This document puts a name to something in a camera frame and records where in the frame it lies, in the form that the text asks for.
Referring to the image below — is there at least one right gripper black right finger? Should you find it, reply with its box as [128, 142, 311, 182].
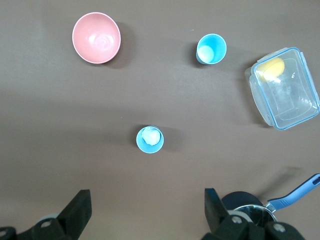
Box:
[201, 187, 305, 240]

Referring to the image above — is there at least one blue plastic cup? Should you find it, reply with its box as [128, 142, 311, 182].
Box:
[195, 33, 228, 66]
[135, 125, 165, 154]

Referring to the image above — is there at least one clear lidded food container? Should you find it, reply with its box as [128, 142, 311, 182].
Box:
[244, 46, 320, 131]

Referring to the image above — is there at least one brown table cover mat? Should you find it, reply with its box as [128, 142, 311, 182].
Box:
[0, 0, 320, 240]

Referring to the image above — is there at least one pink plastic bowl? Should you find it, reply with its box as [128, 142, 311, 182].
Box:
[71, 11, 122, 65]

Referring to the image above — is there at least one yellow round food piece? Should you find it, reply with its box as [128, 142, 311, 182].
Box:
[256, 57, 286, 82]

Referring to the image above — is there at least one black pot with blue handle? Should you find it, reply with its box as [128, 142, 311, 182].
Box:
[221, 173, 320, 229]

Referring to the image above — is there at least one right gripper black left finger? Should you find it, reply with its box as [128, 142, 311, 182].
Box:
[0, 189, 92, 240]

